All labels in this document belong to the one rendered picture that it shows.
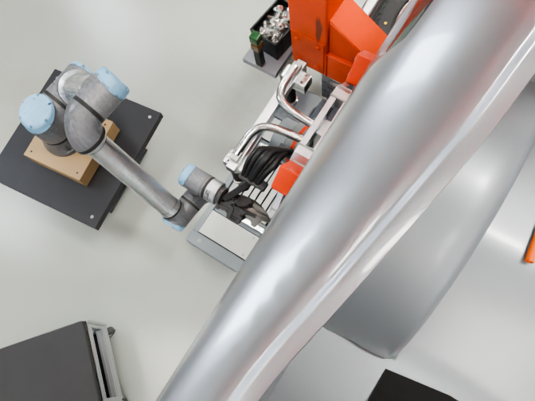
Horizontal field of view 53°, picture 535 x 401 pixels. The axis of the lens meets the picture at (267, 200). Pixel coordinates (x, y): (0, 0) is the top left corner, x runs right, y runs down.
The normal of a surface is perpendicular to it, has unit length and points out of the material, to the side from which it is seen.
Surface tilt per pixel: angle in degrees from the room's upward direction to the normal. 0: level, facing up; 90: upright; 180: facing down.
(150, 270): 0
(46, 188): 0
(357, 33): 36
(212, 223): 0
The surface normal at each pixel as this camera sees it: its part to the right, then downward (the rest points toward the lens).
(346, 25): 0.42, 0.05
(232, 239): -0.10, -0.29
